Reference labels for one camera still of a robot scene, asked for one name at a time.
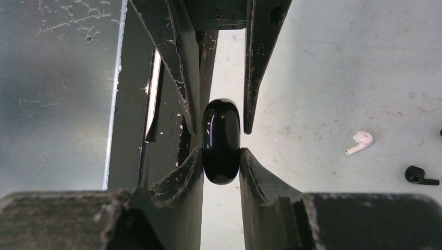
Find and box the black earbud charging case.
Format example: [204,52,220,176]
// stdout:
[202,98,241,185]

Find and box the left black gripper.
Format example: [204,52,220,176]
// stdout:
[131,0,292,135]

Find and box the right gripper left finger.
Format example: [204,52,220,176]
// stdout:
[1,148,204,249]

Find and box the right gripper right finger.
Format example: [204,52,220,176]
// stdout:
[239,148,441,249]

